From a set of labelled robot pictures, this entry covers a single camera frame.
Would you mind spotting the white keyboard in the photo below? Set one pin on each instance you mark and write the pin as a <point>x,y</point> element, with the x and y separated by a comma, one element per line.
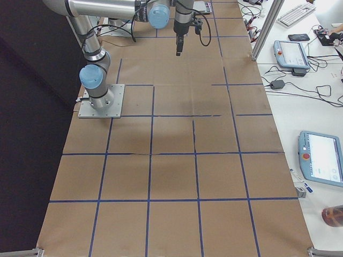
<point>296,14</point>

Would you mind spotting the teach pendant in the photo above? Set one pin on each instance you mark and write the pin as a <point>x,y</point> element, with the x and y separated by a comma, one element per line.
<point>290,55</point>
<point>320,157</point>

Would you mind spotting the far teach pendant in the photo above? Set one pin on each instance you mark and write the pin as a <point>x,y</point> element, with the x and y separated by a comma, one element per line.
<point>290,55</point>

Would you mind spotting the silver digital kitchen scale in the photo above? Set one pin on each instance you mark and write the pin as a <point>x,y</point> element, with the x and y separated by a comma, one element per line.
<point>203,7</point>

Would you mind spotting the black power adapter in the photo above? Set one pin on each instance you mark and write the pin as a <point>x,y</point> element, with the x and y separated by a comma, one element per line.
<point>277,84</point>

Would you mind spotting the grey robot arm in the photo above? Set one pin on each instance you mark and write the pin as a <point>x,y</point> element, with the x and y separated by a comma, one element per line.
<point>93,75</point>
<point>183,10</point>

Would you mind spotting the brown glass jar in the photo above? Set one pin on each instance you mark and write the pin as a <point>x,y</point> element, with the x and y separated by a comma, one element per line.
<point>332,216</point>

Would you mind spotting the aluminium frame post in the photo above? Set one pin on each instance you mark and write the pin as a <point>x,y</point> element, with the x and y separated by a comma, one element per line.
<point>268,24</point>

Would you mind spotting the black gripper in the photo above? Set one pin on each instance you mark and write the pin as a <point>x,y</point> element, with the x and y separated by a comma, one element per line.
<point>180,28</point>

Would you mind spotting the black smartphone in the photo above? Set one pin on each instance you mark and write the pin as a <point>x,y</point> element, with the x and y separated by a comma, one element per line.
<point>298,37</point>

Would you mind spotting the brown paper table cover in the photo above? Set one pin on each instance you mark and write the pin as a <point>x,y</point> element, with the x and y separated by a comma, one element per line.
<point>194,167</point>

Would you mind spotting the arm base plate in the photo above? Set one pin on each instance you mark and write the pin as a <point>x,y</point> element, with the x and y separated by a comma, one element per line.
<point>109,106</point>

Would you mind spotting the near teach pendant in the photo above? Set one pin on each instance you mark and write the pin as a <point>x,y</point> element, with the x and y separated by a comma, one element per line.
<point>320,157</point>

